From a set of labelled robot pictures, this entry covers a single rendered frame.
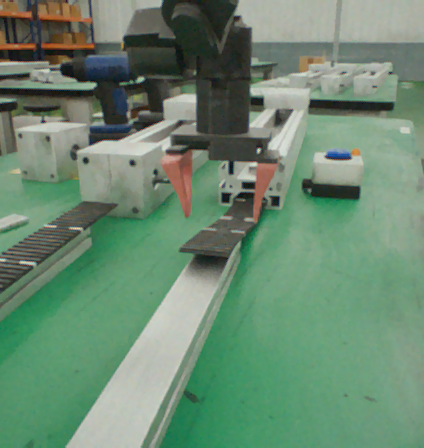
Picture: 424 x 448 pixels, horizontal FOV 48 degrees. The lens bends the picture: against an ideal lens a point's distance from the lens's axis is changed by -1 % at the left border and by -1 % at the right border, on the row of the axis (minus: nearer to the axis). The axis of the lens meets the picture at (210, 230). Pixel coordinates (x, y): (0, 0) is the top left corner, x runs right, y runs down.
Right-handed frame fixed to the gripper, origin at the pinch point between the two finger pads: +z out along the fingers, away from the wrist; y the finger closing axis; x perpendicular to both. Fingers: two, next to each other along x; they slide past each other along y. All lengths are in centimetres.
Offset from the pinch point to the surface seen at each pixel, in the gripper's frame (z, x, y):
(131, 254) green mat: 6.1, 0.6, 10.9
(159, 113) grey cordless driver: 0, -76, 29
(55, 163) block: 2.4, -27.5, 35.0
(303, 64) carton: -2, -412, -6
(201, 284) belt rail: 3.0, 12.4, -0.2
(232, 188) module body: 3.1, -20.3, 1.6
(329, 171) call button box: 1.4, -27.6, -13.3
